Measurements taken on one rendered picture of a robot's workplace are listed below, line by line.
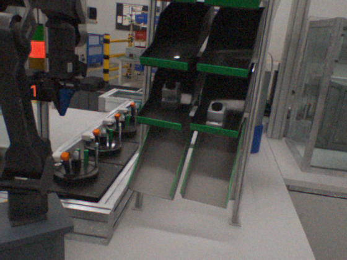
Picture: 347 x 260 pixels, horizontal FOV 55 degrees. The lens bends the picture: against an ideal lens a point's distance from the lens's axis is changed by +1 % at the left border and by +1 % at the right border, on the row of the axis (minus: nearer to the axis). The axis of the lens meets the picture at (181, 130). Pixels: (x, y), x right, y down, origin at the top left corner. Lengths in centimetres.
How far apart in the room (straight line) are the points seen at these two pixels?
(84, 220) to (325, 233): 114
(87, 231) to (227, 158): 44
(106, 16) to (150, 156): 1151
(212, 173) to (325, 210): 80
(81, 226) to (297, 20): 157
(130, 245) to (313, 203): 93
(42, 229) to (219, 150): 54
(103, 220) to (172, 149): 28
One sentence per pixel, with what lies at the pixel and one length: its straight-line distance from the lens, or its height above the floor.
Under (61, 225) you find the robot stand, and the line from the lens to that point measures 71.
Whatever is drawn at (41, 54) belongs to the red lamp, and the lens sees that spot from 120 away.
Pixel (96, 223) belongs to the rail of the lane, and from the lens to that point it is 96.
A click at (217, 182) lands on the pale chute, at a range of 97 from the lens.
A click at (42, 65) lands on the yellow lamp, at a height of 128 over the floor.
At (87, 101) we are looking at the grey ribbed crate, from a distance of 308.
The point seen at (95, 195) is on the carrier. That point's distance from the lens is 100.
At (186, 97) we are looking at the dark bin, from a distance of 101.
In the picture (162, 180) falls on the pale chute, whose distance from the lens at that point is 97.
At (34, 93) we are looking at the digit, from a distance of 121.
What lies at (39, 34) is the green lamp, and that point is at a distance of 119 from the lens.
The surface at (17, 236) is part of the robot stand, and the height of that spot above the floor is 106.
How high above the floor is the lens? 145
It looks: 17 degrees down
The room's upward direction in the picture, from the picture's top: 6 degrees clockwise
